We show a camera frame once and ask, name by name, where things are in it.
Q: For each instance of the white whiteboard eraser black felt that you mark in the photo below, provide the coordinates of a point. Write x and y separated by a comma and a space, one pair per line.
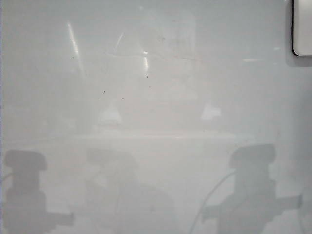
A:
303, 26

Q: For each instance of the white glossy whiteboard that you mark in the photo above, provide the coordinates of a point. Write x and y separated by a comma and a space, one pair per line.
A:
146, 122

